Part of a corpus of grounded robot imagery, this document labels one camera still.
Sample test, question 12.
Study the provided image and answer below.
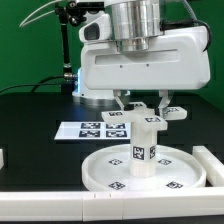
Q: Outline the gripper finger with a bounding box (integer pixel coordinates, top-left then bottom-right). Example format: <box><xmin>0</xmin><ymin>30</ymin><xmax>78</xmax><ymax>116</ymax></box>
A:
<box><xmin>158</xmin><ymin>90</ymin><xmax>173</xmax><ymax>118</ymax></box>
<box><xmin>113</xmin><ymin>90</ymin><xmax>130</xmax><ymax>110</ymax></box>

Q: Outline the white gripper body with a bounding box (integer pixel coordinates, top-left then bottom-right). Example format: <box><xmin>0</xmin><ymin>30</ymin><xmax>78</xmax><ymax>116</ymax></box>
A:
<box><xmin>81</xmin><ymin>26</ymin><xmax>210</xmax><ymax>90</ymax></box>

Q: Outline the white cross-shaped table base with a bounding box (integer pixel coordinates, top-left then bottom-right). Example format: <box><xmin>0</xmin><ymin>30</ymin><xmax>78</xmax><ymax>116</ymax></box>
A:
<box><xmin>102</xmin><ymin>106</ymin><xmax>187</xmax><ymax>131</ymax></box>

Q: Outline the white round table top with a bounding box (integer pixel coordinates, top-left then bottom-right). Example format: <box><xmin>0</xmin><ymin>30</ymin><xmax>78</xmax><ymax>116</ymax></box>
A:
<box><xmin>82</xmin><ymin>144</ymin><xmax>206</xmax><ymax>191</ymax></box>

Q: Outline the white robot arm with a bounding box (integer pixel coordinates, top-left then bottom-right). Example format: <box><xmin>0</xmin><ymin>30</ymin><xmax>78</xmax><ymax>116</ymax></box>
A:
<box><xmin>79</xmin><ymin>0</ymin><xmax>211</xmax><ymax>110</ymax></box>

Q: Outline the white marker sheet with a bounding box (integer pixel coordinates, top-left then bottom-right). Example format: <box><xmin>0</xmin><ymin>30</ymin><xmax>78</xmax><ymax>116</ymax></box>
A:
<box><xmin>55</xmin><ymin>122</ymin><xmax>130</xmax><ymax>140</ymax></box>

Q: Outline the white left fence block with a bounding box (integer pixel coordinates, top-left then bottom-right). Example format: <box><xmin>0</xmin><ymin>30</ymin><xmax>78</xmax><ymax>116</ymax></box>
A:
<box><xmin>0</xmin><ymin>149</ymin><xmax>4</xmax><ymax>170</ymax></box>

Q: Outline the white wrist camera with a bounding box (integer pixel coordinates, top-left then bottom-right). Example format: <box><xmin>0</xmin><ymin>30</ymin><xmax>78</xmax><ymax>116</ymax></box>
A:
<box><xmin>79</xmin><ymin>14</ymin><xmax>112</xmax><ymax>43</ymax></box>

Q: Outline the black cable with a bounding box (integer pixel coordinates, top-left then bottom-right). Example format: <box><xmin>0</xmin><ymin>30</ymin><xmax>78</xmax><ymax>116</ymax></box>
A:
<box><xmin>0</xmin><ymin>75</ymin><xmax>66</xmax><ymax>95</ymax></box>

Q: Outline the white right fence rail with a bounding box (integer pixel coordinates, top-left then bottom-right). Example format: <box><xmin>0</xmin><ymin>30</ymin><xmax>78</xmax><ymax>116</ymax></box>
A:
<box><xmin>192</xmin><ymin>146</ymin><xmax>224</xmax><ymax>187</ymax></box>

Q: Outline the white fence rail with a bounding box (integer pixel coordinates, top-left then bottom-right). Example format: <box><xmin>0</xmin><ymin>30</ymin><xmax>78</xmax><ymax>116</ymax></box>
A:
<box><xmin>192</xmin><ymin>146</ymin><xmax>224</xmax><ymax>187</ymax></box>
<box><xmin>0</xmin><ymin>187</ymin><xmax>224</xmax><ymax>221</ymax></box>

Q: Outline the black camera stand pole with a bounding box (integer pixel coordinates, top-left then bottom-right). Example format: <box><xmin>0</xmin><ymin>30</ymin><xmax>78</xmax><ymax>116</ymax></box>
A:
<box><xmin>55</xmin><ymin>3</ymin><xmax>75</xmax><ymax>95</ymax></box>

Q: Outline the white front fence rail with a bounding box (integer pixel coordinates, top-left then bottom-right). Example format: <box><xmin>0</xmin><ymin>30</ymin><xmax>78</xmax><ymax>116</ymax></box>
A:
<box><xmin>0</xmin><ymin>187</ymin><xmax>224</xmax><ymax>221</ymax></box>

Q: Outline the white cable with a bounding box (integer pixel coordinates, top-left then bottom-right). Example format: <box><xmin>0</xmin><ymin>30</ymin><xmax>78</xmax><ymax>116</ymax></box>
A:
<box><xmin>19</xmin><ymin>0</ymin><xmax>68</xmax><ymax>28</ymax></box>

